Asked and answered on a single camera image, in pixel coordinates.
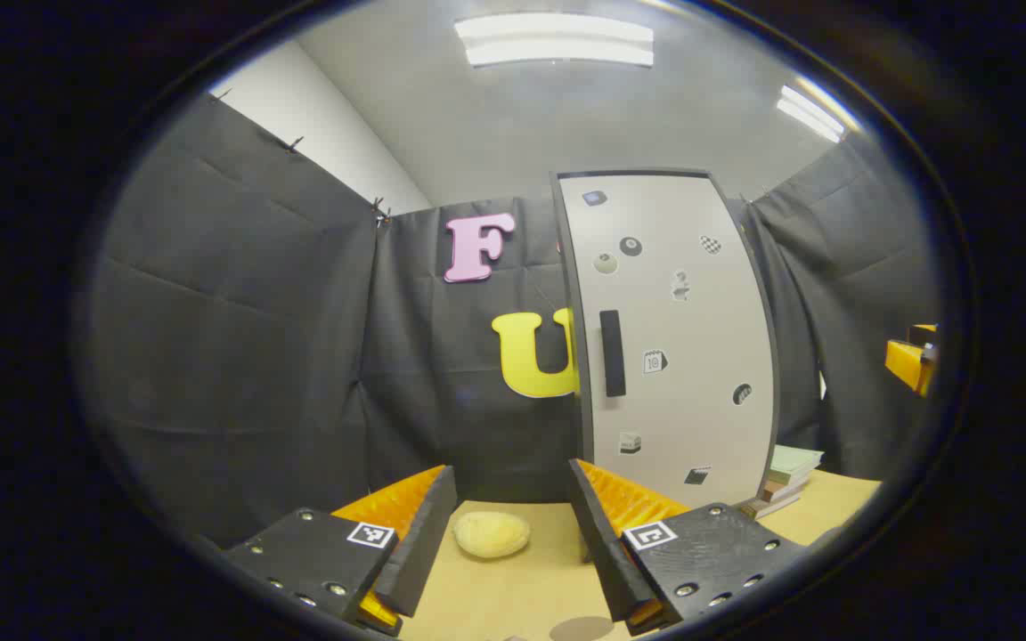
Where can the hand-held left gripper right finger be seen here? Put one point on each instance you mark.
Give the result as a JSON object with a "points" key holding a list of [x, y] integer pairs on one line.
{"points": [[602, 552]]}

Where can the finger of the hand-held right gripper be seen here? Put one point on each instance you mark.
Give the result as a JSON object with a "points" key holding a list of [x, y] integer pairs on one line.
{"points": [[909, 365]]}

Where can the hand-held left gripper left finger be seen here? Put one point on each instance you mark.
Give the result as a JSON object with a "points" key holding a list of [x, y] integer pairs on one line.
{"points": [[424, 543]]}

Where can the grey cabinet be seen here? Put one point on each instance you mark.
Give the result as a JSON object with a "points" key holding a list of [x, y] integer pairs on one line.
{"points": [[584, 401]]}

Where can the white cabinet door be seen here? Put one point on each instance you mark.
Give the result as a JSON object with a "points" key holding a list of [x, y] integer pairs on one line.
{"points": [[691, 312]]}

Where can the yellow round sponge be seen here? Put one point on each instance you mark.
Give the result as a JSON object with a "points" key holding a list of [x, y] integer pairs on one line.
{"points": [[491, 534]]}

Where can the green book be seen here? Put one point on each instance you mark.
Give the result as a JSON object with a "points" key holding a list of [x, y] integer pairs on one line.
{"points": [[793, 463]]}

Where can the grey book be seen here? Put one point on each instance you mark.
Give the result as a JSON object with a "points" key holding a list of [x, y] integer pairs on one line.
{"points": [[767, 507]]}

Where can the brown book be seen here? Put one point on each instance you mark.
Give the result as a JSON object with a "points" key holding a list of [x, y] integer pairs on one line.
{"points": [[780, 490]]}

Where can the black backdrop cloth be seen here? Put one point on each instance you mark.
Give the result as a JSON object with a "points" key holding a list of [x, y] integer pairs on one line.
{"points": [[255, 338]]}

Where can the small ceiling light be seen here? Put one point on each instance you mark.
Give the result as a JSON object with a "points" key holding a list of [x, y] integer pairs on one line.
{"points": [[811, 114]]}

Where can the long ceiling light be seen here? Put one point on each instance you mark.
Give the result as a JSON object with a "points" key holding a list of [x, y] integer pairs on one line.
{"points": [[555, 40]]}

